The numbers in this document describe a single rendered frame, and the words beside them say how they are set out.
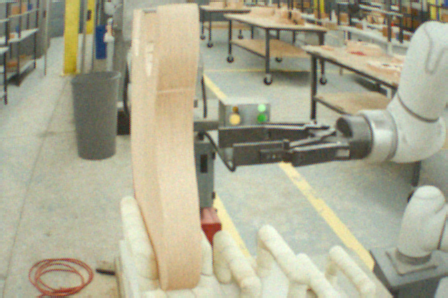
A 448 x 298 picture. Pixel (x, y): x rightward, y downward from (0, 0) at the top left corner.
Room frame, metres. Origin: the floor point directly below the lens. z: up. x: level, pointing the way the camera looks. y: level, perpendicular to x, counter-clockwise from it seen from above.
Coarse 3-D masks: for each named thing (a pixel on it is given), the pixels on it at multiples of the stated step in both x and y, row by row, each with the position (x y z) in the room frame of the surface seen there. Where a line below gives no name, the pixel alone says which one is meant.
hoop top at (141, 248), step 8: (128, 200) 0.76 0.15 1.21; (128, 208) 0.74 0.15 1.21; (136, 208) 0.74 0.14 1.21; (128, 216) 0.71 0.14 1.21; (136, 216) 0.71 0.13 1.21; (128, 224) 0.69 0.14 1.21; (136, 224) 0.68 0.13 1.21; (144, 224) 0.70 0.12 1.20; (128, 232) 0.67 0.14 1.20; (136, 232) 0.65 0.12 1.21; (144, 232) 0.66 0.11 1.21; (136, 240) 0.63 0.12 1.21; (144, 240) 0.63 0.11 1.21; (136, 248) 0.61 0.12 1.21; (144, 248) 0.61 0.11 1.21; (136, 256) 0.60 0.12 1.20; (144, 256) 0.60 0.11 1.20; (152, 256) 0.61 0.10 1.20
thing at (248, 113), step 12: (228, 108) 1.72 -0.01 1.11; (240, 108) 1.73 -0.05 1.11; (252, 108) 1.74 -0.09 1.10; (228, 120) 1.72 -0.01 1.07; (240, 120) 1.73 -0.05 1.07; (252, 120) 1.74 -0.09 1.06; (204, 132) 1.91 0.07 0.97; (216, 144) 1.86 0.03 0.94; (228, 156) 1.72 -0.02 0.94; (228, 168) 1.79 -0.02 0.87
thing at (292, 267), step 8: (264, 232) 0.82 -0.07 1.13; (272, 232) 0.81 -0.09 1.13; (264, 240) 0.81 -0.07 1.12; (272, 240) 0.79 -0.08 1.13; (280, 240) 0.78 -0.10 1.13; (272, 248) 0.77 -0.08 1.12; (280, 248) 0.76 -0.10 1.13; (288, 248) 0.76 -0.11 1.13; (280, 256) 0.74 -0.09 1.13; (288, 256) 0.73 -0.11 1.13; (296, 256) 0.73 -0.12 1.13; (280, 264) 0.72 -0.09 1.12; (288, 264) 0.70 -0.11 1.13; (296, 264) 0.70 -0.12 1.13; (288, 272) 0.69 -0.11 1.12; (296, 272) 0.67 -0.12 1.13; (304, 272) 0.67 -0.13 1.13; (296, 280) 0.67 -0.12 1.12; (304, 280) 0.67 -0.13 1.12
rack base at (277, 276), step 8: (272, 264) 0.88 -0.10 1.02; (272, 272) 0.84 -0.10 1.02; (280, 272) 0.84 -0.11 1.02; (232, 280) 0.82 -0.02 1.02; (264, 280) 0.81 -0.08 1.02; (272, 280) 0.81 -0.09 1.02; (280, 280) 0.81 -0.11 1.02; (288, 280) 0.81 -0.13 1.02; (224, 288) 0.79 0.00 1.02; (232, 288) 0.79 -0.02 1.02; (240, 288) 0.79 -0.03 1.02; (264, 288) 0.78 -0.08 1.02; (272, 288) 0.78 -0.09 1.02; (280, 288) 0.78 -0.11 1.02; (232, 296) 0.76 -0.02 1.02; (264, 296) 0.75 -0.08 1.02; (272, 296) 0.75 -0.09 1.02; (280, 296) 0.75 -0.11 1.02
